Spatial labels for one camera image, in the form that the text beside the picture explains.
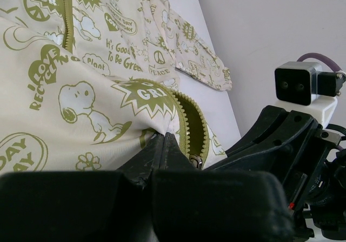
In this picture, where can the cream jacket with green print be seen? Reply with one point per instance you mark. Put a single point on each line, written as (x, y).
(85, 84)

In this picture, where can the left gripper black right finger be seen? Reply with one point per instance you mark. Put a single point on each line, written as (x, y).
(189, 204)

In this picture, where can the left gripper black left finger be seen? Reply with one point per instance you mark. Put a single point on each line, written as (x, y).
(80, 206)

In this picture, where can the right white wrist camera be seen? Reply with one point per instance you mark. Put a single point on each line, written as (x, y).
(305, 87)

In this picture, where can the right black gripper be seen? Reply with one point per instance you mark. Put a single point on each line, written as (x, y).
(310, 163)

